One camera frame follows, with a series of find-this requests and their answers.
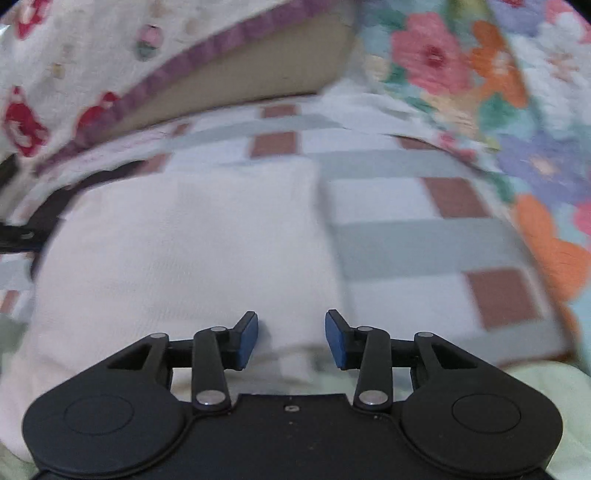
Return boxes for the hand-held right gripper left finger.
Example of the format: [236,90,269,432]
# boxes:
[107,311,259,412]

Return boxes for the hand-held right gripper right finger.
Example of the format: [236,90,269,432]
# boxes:
[324,309,478,412]

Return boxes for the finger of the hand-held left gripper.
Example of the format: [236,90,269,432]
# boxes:
[27,161,154,252]

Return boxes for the white baby garment green monster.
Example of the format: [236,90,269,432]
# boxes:
[25,159,352,462]

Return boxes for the checkered bed sheet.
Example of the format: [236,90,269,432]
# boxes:
[0,92,574,371]

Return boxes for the bear print pillow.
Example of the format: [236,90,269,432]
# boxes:
[0,0,362,172]

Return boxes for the pale green cloth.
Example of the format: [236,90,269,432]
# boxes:
[0,357,591,480]

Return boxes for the floral blanket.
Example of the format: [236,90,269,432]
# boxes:
[351,0,591,352]

